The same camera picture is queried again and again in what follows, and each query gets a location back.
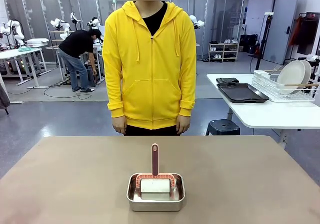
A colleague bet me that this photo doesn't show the person's left forearm yellow sleeve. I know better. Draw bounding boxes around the person's left forearm yellow sleeve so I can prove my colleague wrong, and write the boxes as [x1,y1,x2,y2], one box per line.
[176,81,197,117]

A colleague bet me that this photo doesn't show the white cutlery holder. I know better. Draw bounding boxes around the white cutlery holder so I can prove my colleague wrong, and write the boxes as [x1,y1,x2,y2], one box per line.
[253,70,272,84]

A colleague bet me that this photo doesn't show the black cart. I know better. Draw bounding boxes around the black cart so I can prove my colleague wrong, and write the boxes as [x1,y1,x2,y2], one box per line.
[296,56,320,75]

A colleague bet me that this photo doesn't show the black bags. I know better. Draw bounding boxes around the black bags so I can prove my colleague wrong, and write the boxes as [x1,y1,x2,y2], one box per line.
[239,33,259,54]

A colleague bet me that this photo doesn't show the white side table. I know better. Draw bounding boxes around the white side table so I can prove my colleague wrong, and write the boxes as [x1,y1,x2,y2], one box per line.
[206,73,320,150]

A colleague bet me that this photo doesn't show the rectangular metal container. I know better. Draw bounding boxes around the rectangular metal container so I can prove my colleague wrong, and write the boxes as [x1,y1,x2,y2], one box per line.
[126,173,186,212]

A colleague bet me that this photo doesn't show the person in black shirt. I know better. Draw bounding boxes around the person in black shirt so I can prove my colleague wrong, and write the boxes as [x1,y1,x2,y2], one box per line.
[57,28,103,93]

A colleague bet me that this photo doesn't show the grey door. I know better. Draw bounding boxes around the grey door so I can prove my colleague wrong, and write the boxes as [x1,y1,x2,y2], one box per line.
[263,0,299,65]

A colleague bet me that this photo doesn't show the person's left hand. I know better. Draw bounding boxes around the person's left hand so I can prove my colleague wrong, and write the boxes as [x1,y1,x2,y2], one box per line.
[174,115,190,134]

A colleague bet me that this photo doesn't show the white wire dish rack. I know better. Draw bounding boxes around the white wire dish rack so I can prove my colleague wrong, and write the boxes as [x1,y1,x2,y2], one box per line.
[251,69,320,103]

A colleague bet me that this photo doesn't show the person's right hand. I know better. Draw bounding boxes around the person's right hand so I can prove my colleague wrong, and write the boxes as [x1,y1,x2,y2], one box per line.
[111,116,128,135]

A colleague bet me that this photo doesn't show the folded dark grey cloth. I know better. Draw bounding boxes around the folded dark grey cloth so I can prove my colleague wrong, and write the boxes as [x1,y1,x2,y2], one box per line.
[215,77,240,84]

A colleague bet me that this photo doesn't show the dark blue stool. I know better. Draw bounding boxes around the dark blue stool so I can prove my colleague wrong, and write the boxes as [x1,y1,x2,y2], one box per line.
[205,119,241,136]

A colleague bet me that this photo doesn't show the white flat box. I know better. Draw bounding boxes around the white flat box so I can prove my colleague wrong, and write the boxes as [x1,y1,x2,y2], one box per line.
[24,37,49,47]

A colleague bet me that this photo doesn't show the white background work table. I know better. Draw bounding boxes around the white background work table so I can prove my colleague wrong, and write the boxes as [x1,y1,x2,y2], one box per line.
[0,48,50,89]

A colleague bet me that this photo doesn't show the black clothes rack with garments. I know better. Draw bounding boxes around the black clothes rack with garments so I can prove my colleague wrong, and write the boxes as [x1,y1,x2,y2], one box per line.
[289,11,320,65]

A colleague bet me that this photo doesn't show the white round plate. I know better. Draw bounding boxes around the white round plate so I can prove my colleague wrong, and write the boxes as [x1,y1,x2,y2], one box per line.
[275,60,306,94]
[298,60,313,89]

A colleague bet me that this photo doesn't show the person in yellow hoodie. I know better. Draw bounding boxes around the person in yellow hoodie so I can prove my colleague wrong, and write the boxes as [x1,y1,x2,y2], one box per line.
[101,0,197,137]

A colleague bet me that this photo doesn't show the pink maroon lint roller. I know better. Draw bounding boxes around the pink maroon lint roller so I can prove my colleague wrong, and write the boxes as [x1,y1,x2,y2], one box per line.
[134,143,177,200]

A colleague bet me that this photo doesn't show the white shoe rack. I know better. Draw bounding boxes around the white shoe rack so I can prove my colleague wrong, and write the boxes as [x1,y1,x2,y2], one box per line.
[208,42,240,63]

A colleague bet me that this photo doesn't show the person's right forearm yellow sleeve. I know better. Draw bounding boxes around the person's right forearm yellow sleeve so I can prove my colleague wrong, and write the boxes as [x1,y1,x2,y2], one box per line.
[106,81,126,119]

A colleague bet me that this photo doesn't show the dark grey hanging cloth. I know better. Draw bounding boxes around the dark grey hanging cloth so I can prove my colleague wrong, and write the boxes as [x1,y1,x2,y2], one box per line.
[0,78,11,115]

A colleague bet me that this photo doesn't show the grey plastic stool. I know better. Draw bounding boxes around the grey plastic stool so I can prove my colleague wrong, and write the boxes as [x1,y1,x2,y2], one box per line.
[85,68,99,87]

